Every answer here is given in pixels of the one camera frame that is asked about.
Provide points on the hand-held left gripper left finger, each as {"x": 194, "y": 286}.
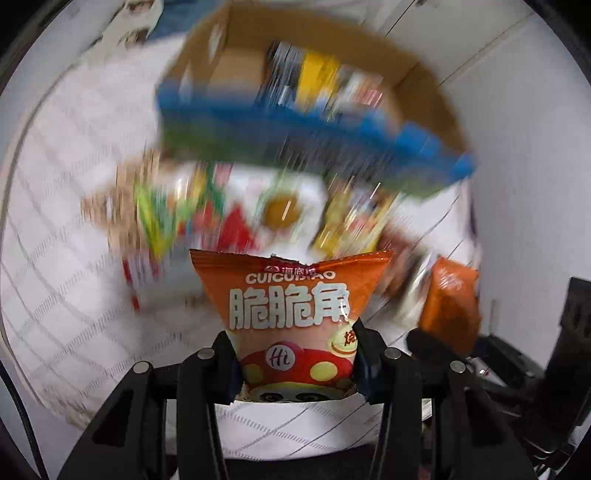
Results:
{"x": 229, "y": 376}

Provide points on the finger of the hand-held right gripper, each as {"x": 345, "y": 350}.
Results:
{"x": 431, "y": 346}

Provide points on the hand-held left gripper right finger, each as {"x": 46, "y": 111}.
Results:
{"x": 364, "y": 371}

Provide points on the dark orange snack packet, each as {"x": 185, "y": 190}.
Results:
{"x": 450, "y": 304}

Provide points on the orange snack packet cartoon print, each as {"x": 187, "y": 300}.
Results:
{"x": 286, "y": 304}

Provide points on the cardboard box with blue print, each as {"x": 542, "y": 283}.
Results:
{"x": 295, "y": 127}

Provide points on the yellow colourful snack packet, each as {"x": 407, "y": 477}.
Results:
{"x": 355, "y": 221}

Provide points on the red white snack packet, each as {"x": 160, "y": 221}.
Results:
{"x": 221, "y": 217}

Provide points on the green yellow snack packet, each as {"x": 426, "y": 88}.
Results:
{"x": 154, "y": 217}

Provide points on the white quilted floral tablecloth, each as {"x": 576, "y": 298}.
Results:
{"x": 69, "y": 240}

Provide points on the yellow black snack packet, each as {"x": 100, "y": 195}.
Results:
{"x": 304, "y": 76}

